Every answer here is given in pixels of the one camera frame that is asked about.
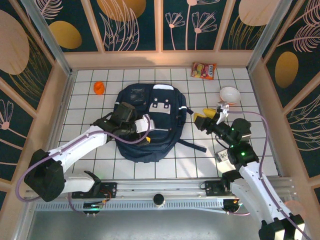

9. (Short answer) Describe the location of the navy blue backpack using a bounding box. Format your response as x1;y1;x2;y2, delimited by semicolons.
114;83;208;163

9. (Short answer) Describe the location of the small white card box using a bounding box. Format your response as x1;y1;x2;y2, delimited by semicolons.
215;149;233;163

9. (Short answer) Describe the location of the red candy bag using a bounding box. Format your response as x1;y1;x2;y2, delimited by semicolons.
191;61;217;81

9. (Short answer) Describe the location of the white bowl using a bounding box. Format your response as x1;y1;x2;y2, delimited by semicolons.
219;86;241;105

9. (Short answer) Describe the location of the orange crumpled ball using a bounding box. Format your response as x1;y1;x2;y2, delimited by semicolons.
93;81;106;95

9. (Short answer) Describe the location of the black round knob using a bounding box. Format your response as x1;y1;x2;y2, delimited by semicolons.
153;193;166;208

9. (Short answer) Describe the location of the perforated metal vent strip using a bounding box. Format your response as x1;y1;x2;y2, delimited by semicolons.
34;201;226;213

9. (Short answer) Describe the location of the black controller board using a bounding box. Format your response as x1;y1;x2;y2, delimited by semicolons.
83;198;111;216
223;198;245;215

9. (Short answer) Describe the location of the pink translucent cup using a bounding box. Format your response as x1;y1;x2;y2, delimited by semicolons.
284;200;307;222

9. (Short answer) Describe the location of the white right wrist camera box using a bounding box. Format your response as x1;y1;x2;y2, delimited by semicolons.
216;101;231;125

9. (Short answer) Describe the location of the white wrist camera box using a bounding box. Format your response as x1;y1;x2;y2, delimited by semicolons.
216;101;231;125
134;113;156;134

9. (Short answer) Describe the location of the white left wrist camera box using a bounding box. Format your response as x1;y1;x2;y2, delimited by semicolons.
134;113;156;134

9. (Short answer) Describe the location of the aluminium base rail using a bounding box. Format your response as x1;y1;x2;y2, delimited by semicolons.
26;178;295;200

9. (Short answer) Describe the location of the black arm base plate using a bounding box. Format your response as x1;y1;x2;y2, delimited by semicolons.
204;180;236;197
71;182;118;200

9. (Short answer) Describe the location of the aluminium corner post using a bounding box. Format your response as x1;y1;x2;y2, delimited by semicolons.
246;0;292;73
21;0;73;76

